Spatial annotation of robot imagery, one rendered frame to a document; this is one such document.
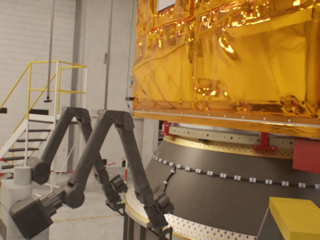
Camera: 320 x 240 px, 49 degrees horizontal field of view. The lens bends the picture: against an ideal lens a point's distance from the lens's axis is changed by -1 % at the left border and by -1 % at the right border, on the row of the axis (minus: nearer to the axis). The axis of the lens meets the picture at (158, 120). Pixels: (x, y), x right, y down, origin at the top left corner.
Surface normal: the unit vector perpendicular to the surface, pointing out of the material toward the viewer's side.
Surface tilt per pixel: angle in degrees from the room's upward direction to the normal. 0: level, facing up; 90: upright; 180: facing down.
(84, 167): 89
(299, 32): 85
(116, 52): 90
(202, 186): 62
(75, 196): 90
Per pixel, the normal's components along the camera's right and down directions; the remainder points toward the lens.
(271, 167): -0.27, -0.46
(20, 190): 0.53, -0.40
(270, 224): -0.17, 0.07
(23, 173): 0.57, 0.06
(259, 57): -0.90, -0.04
